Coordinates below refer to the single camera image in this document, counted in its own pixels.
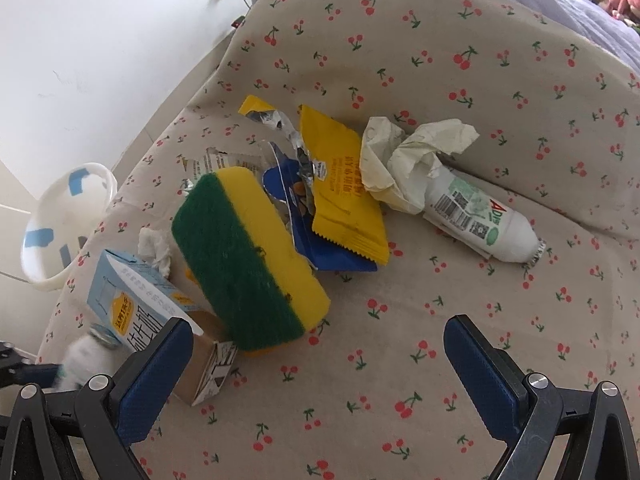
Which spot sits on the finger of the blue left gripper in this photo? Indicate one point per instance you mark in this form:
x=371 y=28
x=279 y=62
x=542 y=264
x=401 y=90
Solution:
x=20 y=374

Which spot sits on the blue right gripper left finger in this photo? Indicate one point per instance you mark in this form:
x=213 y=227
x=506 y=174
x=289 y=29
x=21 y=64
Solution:
x=109 y=413

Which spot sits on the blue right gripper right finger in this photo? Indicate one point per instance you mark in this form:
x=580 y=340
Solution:
x=526 y=412

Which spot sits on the white yogurt bottle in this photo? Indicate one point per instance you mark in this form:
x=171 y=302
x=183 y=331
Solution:
x=97 y=352

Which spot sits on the blue milk carton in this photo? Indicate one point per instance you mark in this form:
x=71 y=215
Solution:
x=135 y=302

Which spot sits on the green yellow sponge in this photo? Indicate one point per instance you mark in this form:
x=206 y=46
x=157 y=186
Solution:
x=243 y=257

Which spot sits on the yellow snack wrapper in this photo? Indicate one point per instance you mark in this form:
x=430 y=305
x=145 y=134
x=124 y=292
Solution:
x=346 y=213

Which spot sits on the white tissue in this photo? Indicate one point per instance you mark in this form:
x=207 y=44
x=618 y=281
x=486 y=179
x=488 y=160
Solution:
x=395 y=166

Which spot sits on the blue snack wrapper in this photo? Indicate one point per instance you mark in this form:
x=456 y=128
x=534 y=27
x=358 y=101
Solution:
x=285 y=187

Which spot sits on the yellow torn foil wrapper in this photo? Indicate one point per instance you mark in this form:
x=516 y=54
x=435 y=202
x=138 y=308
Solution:
x=258 y=110

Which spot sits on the white patterned trash bin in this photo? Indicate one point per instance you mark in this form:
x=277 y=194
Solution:
x=63 y=219

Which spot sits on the white wardrobe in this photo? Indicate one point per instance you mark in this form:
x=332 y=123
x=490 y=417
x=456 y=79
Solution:
x=24 y=311

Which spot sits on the small white tissue wad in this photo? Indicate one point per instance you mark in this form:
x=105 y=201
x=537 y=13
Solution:
x=154 y=249

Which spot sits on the pink plush toy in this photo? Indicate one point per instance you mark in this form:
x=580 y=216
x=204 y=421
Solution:
x=624 y=9

